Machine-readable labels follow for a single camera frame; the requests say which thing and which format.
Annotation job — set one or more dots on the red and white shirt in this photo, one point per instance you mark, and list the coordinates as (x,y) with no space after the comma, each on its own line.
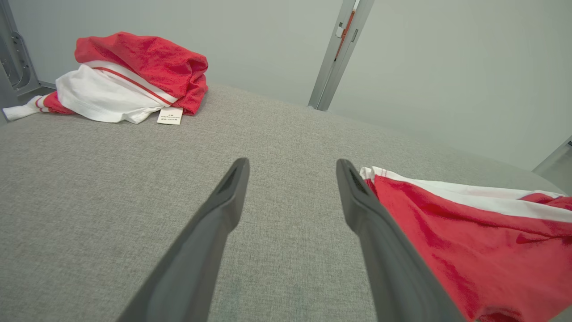
(147,58)

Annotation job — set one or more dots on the red shorts with white stripe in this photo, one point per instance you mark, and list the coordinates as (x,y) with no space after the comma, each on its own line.
(491,250)

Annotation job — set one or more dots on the grey metal corner frame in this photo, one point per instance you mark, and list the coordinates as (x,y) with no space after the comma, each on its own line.
(13,58)

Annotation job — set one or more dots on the grey slanted metal frame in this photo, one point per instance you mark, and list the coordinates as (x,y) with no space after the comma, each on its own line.
(556,163)

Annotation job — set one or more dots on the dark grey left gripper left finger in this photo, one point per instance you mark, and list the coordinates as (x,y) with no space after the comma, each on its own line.
(196,250)

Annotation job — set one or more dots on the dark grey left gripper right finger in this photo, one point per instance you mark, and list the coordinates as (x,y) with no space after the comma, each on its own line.
(389,259)

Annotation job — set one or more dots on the grey metal partition post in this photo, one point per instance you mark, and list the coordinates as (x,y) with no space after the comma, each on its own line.
(353,40)
(328,58)

